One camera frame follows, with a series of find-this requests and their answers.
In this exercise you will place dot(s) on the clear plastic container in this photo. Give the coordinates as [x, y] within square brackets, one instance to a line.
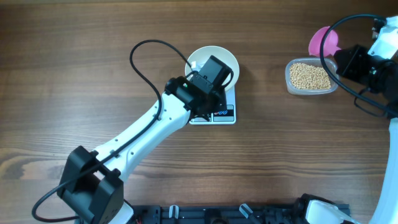
[295, 91]

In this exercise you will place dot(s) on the pink measuring scoop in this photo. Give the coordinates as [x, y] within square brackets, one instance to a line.
[330, 45]

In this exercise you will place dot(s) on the pile of soybeans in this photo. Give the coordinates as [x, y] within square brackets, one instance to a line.
[309, 77]

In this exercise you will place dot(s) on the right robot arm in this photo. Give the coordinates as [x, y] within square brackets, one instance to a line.
[339, 148]

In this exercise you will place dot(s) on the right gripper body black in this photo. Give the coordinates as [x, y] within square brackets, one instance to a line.
[372, 71]

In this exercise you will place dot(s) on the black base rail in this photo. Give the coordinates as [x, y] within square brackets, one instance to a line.
[174, 214]

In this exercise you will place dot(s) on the white bowl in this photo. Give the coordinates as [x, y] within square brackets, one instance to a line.
[202, 55]

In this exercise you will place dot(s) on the white digital kitchen scale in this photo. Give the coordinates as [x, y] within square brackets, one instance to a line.
[226, 117]

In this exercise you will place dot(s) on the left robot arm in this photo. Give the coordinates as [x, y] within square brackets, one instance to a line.
[92, 183]

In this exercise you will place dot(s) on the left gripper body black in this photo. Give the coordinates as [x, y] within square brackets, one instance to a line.
[218, 98]

